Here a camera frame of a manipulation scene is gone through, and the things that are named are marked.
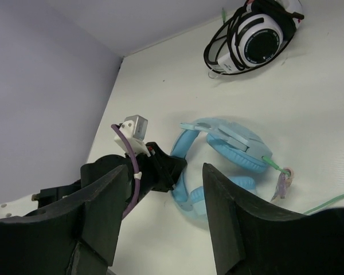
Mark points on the black and white headphones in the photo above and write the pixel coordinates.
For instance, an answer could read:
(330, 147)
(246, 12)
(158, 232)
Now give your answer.
(253, 36)

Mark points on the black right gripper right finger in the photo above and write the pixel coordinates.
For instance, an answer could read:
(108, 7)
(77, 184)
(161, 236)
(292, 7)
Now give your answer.
(252, 236)

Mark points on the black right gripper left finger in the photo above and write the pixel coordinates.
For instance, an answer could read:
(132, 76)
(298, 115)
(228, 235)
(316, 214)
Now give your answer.
(75, 235)

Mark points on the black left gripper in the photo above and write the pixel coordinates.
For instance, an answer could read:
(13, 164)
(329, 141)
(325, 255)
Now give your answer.
(113, 185)

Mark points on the light blue headphones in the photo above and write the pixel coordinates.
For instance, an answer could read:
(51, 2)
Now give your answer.
(233, 141)

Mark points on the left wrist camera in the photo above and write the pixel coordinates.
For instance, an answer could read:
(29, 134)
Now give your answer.
(134, 130)

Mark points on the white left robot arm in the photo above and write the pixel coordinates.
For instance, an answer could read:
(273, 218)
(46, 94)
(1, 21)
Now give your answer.
(8, 207)

